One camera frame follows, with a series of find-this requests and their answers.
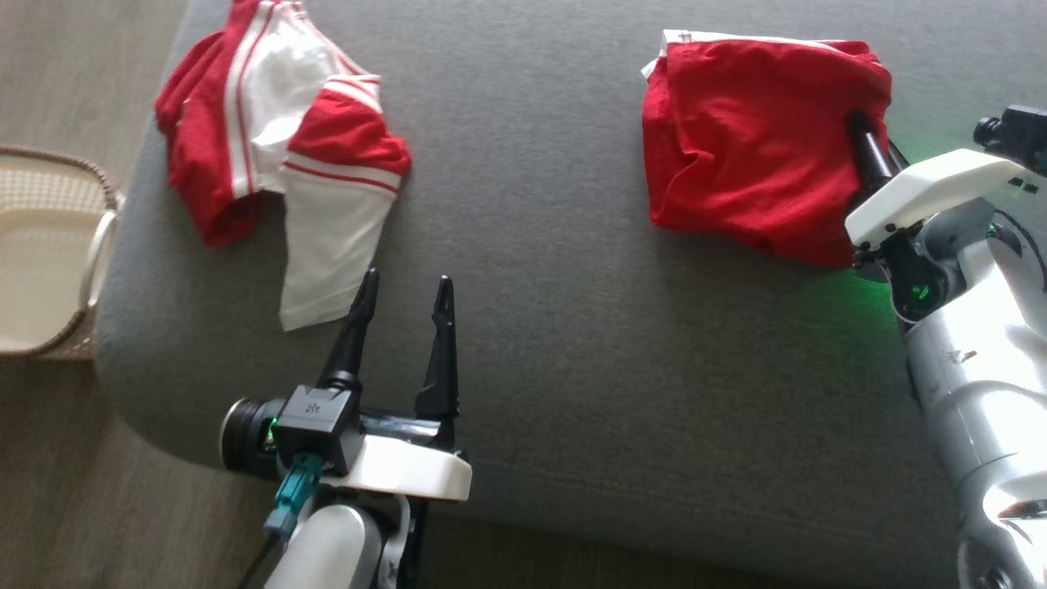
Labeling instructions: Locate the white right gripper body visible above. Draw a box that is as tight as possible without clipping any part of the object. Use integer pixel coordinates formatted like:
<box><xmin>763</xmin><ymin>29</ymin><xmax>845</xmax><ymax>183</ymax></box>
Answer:
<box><xmin>845</xmin><ymin>150</ymin><xmax>1029</xmax><ymax>246</ymax></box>

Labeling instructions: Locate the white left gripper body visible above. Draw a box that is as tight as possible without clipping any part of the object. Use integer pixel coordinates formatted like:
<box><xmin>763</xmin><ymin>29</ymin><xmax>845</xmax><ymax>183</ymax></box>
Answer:
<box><xmin>344</xmin><ymin>416</ymin><xmax>473</xmax><ymax>501</ymax></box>

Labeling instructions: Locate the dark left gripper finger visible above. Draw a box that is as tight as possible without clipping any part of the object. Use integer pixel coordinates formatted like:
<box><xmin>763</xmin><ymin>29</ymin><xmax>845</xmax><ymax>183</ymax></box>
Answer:
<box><xmin>317</xmin><ymin>268</ymin><xmax>381</xmax><ymax>395</ymax></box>
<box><xmin>415</xmin><ymin>276</ymin><xmax>461</xmax><ymax>447</ymax></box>

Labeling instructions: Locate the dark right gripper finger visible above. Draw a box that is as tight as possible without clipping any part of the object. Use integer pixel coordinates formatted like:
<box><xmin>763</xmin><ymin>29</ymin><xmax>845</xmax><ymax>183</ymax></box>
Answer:
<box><xmin>849</xmin><ymin>110</ymin><xmax>909</xmax><ymax>197</ymax></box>

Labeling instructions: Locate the red shirt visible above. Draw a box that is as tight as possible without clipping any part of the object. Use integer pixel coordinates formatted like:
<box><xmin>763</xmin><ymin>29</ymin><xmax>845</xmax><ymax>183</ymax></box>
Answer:
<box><xmin>640</xmin><ymin>29</ymin><xmax>894</xmax><ymax>271</ymax></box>

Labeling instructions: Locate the red white basketball jersey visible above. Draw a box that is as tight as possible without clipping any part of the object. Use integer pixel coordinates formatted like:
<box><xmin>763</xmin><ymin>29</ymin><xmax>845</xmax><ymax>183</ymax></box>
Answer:
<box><xmin>154</xmin><ymin>0</ymin><xmax>412</xmax><ymax>332</ymax></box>

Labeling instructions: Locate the beige woven laundry basket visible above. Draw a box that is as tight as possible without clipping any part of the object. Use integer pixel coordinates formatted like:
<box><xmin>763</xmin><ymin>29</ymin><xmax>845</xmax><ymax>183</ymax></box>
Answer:
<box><xmin>0</xmin><ymin>146</ymin><xmax>125</xmax><ymax>361</ymax></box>

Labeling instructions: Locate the teal plug black left cable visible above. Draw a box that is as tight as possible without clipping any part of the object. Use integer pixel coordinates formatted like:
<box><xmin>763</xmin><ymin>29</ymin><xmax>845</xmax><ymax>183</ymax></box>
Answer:
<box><xmin>237</xmin><ymin>454</ymin><xmax>326</xmax><ymax>589</ymax></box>

